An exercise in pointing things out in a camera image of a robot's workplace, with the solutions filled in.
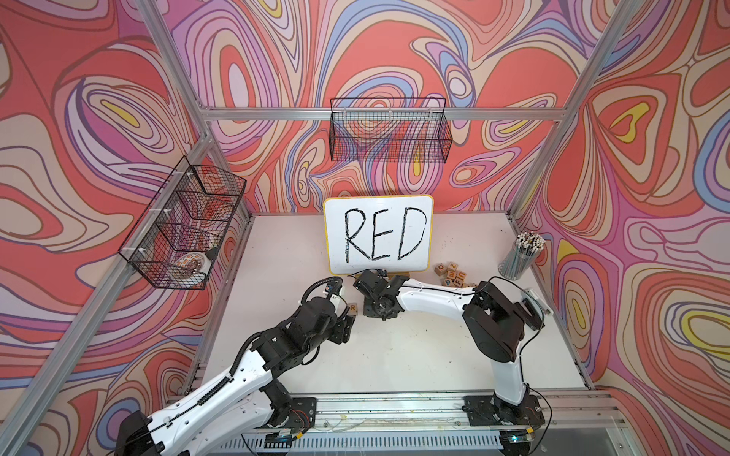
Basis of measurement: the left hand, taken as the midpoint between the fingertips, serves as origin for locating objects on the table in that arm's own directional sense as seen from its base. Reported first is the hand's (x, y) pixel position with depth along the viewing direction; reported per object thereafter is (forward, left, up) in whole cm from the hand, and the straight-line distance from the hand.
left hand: (348, 315), depth 76 cm
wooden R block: (+8, 0, -12) cm, 14 cm away
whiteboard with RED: (+27, -12, +4) cm, 30 cm away
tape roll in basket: (+8, +39, +13) cm, 42 cm away
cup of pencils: (+21, -55, -1) cm, 59 cm away
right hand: (+6, -8, -14) cm, 17 cm away
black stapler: (+8, -59, -12) cm, 61 cm away
